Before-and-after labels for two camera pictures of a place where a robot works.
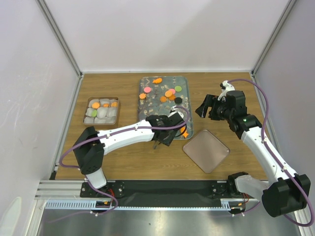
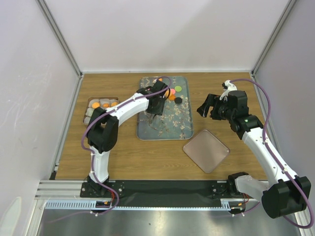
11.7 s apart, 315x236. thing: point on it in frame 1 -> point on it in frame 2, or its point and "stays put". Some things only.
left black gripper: (168, 141) -> (160, 110)
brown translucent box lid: (206, 150) stays put
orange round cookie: (96, 105) stays put
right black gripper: (208, 102) stays put
